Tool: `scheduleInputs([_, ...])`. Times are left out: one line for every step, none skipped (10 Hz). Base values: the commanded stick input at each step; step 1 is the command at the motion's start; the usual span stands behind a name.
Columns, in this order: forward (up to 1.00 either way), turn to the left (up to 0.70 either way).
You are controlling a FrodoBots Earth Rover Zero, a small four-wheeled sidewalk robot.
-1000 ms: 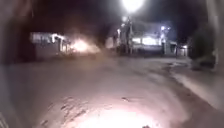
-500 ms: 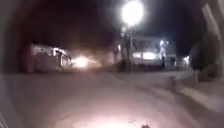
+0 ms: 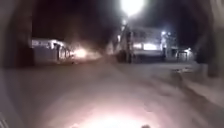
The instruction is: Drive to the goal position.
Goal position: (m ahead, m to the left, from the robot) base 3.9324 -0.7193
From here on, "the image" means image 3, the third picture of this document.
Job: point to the grey asphalt road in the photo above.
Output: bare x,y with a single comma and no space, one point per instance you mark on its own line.
100,90

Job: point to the street lamp pole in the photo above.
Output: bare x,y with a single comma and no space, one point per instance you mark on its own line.
128,40

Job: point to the multi-storey lit building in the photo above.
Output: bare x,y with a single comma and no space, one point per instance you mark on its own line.
146,45

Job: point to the low building with lit front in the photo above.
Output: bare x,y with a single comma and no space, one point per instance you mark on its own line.
50,50

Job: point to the robot's own part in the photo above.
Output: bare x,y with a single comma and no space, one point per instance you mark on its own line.
145,126

